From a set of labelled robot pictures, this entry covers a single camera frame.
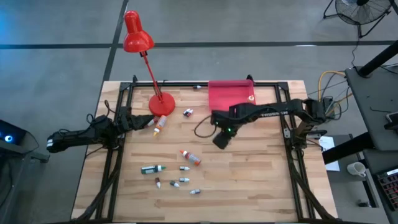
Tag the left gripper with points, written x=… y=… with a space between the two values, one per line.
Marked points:
x=127 y=119

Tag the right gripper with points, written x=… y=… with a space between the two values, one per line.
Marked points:
x=224 y=119

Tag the large dark red coloring bottle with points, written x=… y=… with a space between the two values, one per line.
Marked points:
x=152 y=122

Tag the large yellow coloring bottle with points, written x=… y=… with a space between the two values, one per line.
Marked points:
x=160 y=125

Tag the pink plastic bin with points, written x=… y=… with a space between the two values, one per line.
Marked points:
x=227 y=96

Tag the large green coloring bottle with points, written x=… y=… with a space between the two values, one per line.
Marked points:
x=150 y=169

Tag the large orange coloring bottle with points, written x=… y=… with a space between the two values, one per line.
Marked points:
x=250 y=99

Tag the small blue coloring bottle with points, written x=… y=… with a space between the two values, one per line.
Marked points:
x=196 y=87

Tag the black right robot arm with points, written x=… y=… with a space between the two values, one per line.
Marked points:
x=280 y=109

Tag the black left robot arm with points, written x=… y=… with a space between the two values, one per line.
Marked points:
x=77 y=137

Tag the large red-orange coloring bottle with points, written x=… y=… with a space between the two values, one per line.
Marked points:
x=191 y=158

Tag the small black coloring bottle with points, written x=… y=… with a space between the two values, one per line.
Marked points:
x=184 y=168
x=184 y=179

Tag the small purple coloring bottle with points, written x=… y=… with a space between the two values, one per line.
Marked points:
x=195 y=191

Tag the small brown coloring bottle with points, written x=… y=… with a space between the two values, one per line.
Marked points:
x=158 y=182

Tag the small dark green coloring bottle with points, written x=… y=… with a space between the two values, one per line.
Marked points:
x=174 y=183

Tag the red desk lamp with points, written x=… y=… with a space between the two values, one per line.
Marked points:
x=161 y=104

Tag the white paper sheet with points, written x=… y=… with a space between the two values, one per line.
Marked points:
x=326 y=143

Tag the black slanted beam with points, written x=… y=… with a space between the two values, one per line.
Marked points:
x=345 y=149

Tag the black device with blue light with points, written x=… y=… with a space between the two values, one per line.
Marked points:
x=9 y=133

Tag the white mug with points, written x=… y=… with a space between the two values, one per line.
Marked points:
x=357 y=169

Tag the grey side table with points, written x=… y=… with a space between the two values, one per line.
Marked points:
x=370 y=102

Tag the grey desk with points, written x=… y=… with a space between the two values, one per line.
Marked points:
x=377 y=161

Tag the black phone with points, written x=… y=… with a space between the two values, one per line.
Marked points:
x=392 y=119

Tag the black keyboard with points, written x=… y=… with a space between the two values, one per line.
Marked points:
x=388 y=186

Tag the black slanted pole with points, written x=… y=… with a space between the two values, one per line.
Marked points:
x=377 y=59

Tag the black floor fan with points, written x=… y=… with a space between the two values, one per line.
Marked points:
x=362 y=11

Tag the black metal table frame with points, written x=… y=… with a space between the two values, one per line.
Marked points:
x=267 y=84

